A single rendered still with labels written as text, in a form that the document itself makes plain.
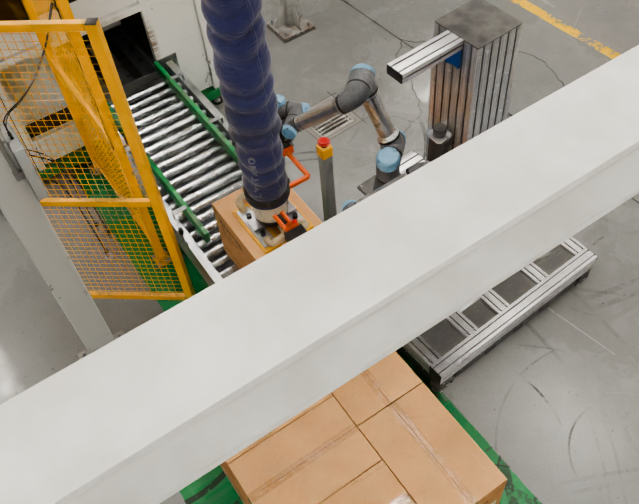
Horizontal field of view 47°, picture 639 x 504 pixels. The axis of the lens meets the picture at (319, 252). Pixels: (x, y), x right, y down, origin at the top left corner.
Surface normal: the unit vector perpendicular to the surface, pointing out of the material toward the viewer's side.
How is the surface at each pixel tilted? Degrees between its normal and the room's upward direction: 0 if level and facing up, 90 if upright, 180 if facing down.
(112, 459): 0
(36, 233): 91
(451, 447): 0
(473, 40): 0
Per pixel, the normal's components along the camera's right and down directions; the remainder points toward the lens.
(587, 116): -0.07, -0.61
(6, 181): 0.56, 0.63
